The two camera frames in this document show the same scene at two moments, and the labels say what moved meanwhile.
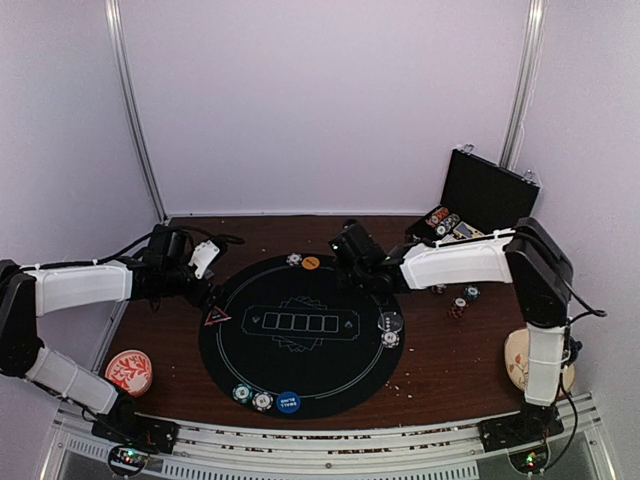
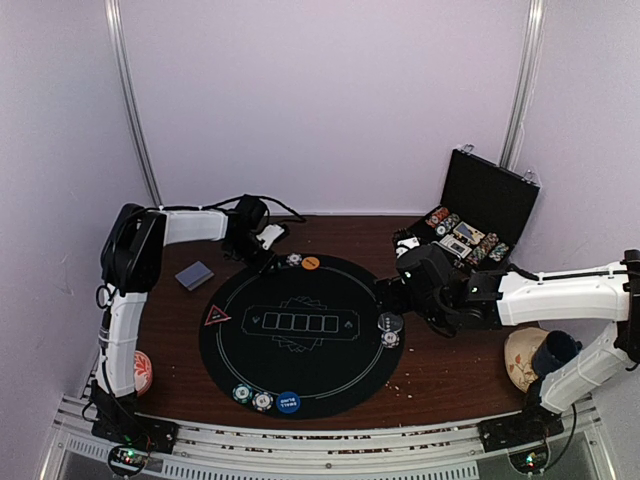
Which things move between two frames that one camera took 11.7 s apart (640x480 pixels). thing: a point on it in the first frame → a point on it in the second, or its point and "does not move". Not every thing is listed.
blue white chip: (294, 259) does not move
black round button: (390, 321) does not move
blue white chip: (390, 339) does not move
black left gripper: (196, 297) → (266, 264)
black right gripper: (345, 280) → (390, 285)
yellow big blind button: (310, 263) does not move
